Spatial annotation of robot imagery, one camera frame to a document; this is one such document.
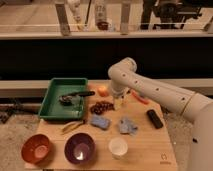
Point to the black handled kitchen tool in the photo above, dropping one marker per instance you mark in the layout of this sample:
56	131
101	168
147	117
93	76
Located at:
67	99

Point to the orange carrot toy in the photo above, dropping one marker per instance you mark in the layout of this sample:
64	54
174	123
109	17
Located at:
139	98

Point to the purple bowl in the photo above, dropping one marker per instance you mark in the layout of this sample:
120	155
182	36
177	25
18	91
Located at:
79	148

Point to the yellow banana peel toy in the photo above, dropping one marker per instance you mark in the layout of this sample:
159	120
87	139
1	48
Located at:
71	126

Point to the orange fruit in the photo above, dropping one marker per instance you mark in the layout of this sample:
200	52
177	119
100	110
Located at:
103	91

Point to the white paper cup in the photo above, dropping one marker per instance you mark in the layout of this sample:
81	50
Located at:
118	147

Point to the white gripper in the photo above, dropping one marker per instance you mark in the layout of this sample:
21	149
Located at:
118	102

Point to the red bowl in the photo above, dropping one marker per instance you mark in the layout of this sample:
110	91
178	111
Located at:
36	148

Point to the crumpled blue cloth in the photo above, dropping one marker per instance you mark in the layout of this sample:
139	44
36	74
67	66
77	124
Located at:
126	126

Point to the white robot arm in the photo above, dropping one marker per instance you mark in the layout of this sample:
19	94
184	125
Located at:
193	106

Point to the black rectangular block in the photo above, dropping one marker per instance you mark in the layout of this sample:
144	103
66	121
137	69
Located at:
154	119

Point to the dark red grape bunch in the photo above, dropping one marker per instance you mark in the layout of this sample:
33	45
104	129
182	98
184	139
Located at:
101	107

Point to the green plastic tray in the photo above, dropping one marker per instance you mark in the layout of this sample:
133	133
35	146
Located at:
52	110

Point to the wooden board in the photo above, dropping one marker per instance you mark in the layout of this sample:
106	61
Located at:
149	149

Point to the blue sponge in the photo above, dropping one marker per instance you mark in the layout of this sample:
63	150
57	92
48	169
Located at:
100	122

